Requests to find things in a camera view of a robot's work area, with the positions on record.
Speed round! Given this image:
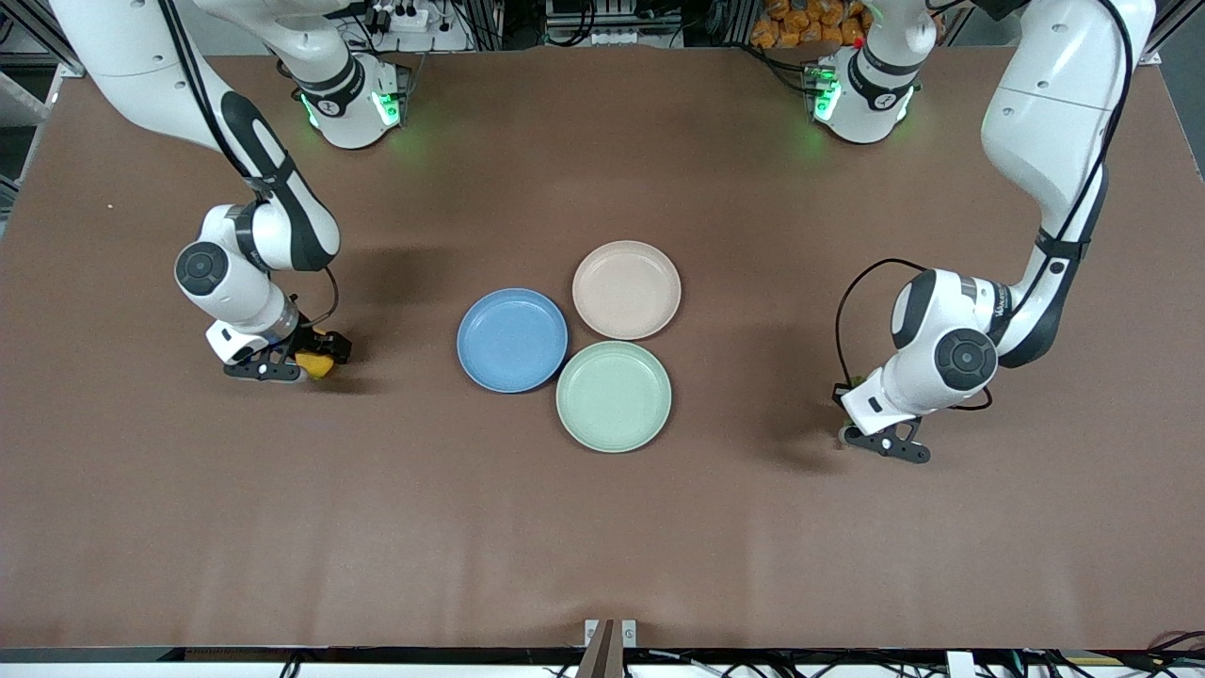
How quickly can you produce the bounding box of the black table edge rail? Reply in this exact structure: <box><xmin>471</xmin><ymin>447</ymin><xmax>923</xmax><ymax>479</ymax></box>
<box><xmin>0</xmin><ymin>646</ymin><xmax>1205</xmax><ymax>666</ymax></box>

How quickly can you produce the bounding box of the bag of orange items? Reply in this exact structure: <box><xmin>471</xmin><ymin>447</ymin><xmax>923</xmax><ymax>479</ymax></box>
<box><xmin>750</xmin><ymin>0</ymin><xmax>872</xmax><ymax>49</ymax></box>

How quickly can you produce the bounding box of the beige pink round plate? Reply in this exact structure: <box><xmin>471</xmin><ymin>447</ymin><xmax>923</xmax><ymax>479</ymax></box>
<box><xmin>571</xmin><ymin>240</ymin><xmax>683</xmax><ymax>341</ymax></box>

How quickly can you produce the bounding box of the blue round plate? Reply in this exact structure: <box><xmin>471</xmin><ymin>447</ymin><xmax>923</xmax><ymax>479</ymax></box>
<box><xmin>457</xmin><ymin>287</ymin><xmax>570</xmax><ymax>394</ymax></box>

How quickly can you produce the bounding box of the white power strip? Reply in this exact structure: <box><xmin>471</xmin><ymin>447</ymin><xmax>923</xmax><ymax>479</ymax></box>
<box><xmin>370</xmin><ymin>3</ymin><xmax>431</xmax><ymax>32</ymax></box>

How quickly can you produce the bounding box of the pale green round plate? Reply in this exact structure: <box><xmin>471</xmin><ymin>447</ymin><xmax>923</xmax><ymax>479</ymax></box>
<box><xmin>555</xmin><ymin>340</ymin><xmax>673</xmax><ymax>454</ymax></box>

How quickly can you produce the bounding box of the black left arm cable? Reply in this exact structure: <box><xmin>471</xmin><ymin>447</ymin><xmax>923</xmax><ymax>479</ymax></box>
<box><xmin>834</xmin><ymin>258</ymin><xmax>933</xmax><ymax>389</ymax></box>

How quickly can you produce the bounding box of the brown wooden strut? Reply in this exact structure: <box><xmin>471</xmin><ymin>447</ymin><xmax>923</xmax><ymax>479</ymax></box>
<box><xmin>575</xmin><ymin>619</ymin><xmax>619</xmax><ymax>678</ymax></box>

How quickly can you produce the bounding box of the small metal bracket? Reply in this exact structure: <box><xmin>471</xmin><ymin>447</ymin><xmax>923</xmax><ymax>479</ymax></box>
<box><xmin>584</xmin><ymin>619</ymin><xmax>638</xmax><ymax>651</ymax></box>

